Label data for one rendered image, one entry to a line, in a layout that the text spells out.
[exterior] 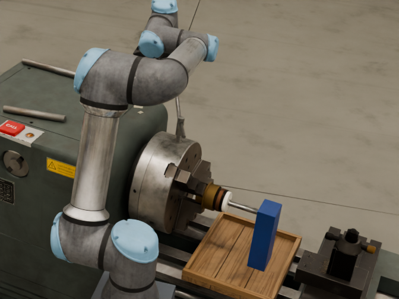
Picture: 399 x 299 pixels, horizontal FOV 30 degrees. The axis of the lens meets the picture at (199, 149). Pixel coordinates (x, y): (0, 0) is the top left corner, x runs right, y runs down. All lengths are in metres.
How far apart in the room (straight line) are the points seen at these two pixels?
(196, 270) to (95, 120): 0.81
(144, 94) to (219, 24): 4.82
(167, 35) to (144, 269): 0.67
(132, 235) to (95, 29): 4.47
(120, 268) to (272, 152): 3.02
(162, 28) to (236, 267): 0.82
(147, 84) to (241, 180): 2.77
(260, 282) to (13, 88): 1.04
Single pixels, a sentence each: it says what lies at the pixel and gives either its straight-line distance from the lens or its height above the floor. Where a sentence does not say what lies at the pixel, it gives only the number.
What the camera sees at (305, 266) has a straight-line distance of 2.31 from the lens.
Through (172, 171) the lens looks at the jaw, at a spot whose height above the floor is 1.20.
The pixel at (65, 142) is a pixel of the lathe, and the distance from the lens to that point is 2.29.
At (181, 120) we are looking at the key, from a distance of 2.33.
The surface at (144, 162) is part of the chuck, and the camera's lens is 2.32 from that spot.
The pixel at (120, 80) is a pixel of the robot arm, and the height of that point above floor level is 1.68.
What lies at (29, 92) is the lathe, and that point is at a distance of 2.56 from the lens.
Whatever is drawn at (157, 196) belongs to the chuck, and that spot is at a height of 1.13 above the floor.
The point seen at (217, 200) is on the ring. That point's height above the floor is 1.10.
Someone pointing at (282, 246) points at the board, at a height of 0.89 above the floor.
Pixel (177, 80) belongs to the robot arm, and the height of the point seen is 1.68.
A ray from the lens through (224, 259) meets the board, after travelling 2.48.
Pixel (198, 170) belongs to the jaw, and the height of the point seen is 1.11.
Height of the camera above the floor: 2.48
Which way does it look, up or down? 32 degrees down
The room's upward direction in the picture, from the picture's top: 8 degrees clockwise
